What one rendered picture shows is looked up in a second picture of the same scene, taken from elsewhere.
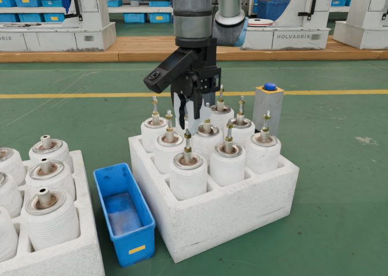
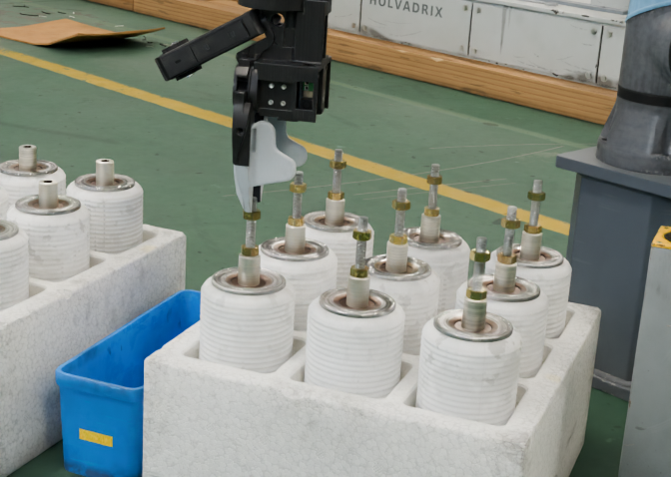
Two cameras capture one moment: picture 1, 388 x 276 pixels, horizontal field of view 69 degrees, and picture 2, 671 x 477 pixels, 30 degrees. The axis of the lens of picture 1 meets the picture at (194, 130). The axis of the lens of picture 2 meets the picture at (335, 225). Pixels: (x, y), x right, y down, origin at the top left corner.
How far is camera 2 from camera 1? 0.93 m
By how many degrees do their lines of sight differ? 44
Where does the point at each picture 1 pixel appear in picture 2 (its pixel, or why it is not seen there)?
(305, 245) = not seen: outside the picture
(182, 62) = (222, 32)
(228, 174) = (317, 356)
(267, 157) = (436, 364)
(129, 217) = not seen: hidden behind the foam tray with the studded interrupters
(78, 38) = (607, 47)
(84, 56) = (600, 104)
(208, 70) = (282, 64)
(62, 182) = (49, 234)
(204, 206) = (218, 390)
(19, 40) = (457, 22)
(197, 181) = (228, 325)
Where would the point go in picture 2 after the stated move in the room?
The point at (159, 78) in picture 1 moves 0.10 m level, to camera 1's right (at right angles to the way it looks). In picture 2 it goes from (169, 51) to (233, 69)
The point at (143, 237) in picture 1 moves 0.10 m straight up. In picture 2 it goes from (111, 411) to (111, 324)
